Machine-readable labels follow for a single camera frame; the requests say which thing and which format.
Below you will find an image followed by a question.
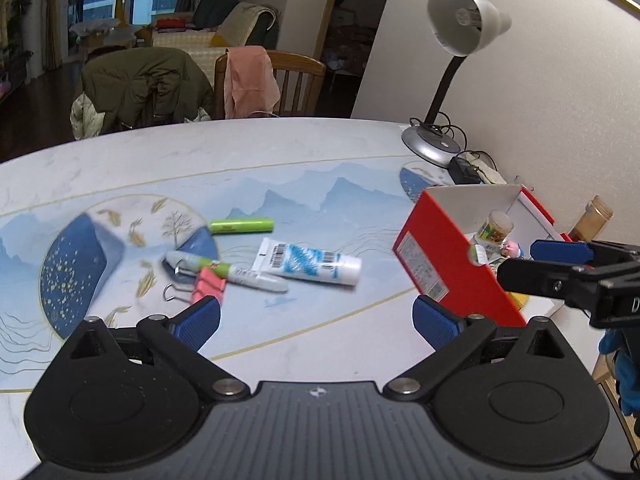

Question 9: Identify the white and blue tube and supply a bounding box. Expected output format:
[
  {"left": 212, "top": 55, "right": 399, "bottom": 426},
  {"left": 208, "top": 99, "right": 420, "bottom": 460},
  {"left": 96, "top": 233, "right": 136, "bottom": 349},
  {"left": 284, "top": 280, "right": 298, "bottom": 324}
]
[{"left": 252, "top": 237, "right": 363, "bottom": 287}]

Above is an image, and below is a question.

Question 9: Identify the person's right hand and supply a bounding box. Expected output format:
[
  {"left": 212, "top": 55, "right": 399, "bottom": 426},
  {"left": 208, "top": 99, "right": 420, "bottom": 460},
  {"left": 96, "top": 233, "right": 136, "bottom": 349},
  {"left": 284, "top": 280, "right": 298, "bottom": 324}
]
[{"left": 599, "top": 327, "right": 640, "bottom": 416}]

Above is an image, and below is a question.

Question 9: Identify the toothpick jar with green lid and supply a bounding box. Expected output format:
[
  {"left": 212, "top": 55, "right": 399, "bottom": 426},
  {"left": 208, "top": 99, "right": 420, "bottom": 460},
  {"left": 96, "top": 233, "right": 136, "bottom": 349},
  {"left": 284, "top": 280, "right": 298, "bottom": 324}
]
[{"left": 475, "top": 210, "right": 515, "bottom": 257}]

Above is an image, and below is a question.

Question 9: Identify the beige blanket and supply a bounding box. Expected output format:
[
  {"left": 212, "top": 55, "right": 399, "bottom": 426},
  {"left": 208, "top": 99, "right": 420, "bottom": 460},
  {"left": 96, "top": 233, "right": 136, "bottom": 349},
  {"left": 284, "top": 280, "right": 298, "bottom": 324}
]
[{"left": 210, "top": 1, "right": 278, "bottom": 50}]

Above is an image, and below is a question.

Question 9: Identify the brown glass bottle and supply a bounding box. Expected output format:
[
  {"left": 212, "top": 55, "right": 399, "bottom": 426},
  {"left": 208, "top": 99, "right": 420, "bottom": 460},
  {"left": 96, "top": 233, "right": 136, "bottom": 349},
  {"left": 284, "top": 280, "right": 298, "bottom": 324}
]
[{"left": 567, "top": 195, "right": 615, "bottom": 243}]

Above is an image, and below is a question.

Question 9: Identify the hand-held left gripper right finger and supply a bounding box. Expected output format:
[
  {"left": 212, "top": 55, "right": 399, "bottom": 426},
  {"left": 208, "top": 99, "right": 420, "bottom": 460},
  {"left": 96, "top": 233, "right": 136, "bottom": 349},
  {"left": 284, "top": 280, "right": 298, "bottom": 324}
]
[{"left": 382, "top": 295, "right": 568, "bottom": 403}]

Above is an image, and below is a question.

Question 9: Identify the black power adapter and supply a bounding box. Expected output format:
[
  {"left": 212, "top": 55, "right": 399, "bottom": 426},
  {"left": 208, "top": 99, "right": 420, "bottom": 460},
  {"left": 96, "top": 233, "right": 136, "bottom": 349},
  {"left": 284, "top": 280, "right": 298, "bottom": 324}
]
[{"left": 448, "top": 155, "right": 483, "bottom": 185}]

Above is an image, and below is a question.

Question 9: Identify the sofa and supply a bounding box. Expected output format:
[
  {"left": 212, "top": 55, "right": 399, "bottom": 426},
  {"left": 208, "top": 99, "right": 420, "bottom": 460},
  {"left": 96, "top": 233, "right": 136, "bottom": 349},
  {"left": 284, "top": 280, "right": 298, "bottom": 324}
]
[{"left": 150, "top": 0, "right": 281, "bottom": 61}]

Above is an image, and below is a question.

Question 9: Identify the white desk lamp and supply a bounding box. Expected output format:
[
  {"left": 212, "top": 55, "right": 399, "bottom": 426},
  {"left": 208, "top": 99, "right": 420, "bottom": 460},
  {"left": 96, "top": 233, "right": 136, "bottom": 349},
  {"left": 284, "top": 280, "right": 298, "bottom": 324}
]
[{"left": 401, "top": 0, "right": 513, "bottom": 168}]

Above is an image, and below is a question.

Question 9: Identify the olive green jacket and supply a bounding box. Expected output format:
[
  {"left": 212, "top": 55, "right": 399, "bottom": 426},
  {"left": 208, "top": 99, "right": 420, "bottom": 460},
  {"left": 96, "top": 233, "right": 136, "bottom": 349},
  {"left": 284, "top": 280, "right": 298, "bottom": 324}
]
[{"left": 81, "top": 46, "right": 215, "bottom": 136}]

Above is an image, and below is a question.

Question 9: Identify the pink binder clip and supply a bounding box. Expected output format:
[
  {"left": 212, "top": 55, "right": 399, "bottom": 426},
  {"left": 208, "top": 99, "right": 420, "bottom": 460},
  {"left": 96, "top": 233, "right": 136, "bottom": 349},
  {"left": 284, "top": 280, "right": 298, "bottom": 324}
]
[{"left": 164, "top": 266, "right": 230, "bottom": 306}]

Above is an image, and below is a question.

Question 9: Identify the wooden chair with pink cloth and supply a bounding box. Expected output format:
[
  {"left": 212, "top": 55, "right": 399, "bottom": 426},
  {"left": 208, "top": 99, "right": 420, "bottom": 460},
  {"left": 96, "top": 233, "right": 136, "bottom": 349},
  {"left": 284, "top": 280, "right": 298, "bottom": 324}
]
[{"left": 214, "top": 50, "right": 327, "bottom": 120}]

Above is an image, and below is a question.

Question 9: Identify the red cardboard box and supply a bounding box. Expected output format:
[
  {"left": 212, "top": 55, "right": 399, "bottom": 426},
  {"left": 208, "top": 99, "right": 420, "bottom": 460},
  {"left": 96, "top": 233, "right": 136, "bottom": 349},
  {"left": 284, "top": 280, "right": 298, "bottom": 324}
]
[{"left": 392, "top": 184, "right": 568, "bottom": 328}]

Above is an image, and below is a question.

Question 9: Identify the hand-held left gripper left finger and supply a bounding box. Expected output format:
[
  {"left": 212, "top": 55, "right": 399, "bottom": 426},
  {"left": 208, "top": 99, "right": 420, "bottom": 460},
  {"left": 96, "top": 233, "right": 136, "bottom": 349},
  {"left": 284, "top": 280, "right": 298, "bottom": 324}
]
[{"left": 67, "top": 296, "right": 251, "bottom": 404}]

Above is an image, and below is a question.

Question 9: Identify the white and green marker pen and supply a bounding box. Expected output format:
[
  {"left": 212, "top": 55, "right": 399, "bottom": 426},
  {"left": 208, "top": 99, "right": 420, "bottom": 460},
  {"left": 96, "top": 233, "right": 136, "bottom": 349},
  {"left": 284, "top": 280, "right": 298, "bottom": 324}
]
[{"left": 164, "top": 251, "right": 290, "bottom": 293}]

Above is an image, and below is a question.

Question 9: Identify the pink cloth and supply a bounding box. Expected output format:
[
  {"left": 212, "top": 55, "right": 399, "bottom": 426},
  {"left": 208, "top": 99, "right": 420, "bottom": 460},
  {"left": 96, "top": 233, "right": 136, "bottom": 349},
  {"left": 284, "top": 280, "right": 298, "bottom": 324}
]
[{"left": 223, "top": 46, "right": 281, "bottom": 120}]

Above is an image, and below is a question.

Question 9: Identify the green highlighter pen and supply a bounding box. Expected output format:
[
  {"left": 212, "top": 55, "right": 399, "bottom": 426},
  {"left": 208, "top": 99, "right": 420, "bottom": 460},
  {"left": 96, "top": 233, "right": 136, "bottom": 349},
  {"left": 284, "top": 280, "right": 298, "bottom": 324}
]
[{"left": 208, "top": 217, "right": 276, "bottom": 236}]

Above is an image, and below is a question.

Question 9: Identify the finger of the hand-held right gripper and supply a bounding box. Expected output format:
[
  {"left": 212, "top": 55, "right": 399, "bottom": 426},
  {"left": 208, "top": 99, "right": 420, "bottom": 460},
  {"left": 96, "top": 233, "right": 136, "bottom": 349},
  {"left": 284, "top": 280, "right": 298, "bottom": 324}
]
[
  {"left": 496, "top": 256, "right": 602, "bottom": 311},
  {"left": 529, "top": 238, "right": 640, "bottom": 267}
]

